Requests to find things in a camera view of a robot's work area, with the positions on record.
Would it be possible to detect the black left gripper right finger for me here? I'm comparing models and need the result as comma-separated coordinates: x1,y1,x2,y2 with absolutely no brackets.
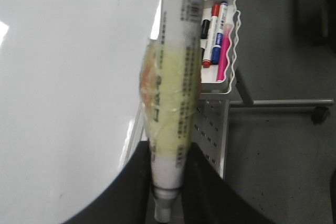
182,143,273,223

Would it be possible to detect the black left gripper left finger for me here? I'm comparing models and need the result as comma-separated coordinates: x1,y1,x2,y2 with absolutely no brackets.
65,141,151,223

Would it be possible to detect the white taped whiteboard marker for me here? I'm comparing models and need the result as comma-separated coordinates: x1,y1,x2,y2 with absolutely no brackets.
139,0,204,223

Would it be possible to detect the white whiteboard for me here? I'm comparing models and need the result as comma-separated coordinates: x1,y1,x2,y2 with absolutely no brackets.
1,0,159,223

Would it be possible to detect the white perforated stand panel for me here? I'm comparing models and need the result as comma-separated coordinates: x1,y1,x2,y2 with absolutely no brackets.
192,100,230,179

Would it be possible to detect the red capped marker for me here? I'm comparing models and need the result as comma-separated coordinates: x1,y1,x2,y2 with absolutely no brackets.
202,4,220,68

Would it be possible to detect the grey wheeled stand base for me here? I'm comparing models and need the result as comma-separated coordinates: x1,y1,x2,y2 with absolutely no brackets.
230,69,335,125

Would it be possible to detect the blue capped marker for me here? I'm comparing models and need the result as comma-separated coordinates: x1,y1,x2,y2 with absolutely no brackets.
211,1,228,65

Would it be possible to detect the pink highlighter pen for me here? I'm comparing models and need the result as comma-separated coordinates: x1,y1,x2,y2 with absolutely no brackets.
216,23,233,81

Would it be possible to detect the black capped marker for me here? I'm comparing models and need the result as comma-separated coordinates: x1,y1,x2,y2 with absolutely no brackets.
201,19,210,39

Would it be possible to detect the white marker tray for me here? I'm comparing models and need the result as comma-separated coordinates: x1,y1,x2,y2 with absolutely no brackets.
201,0,241,93

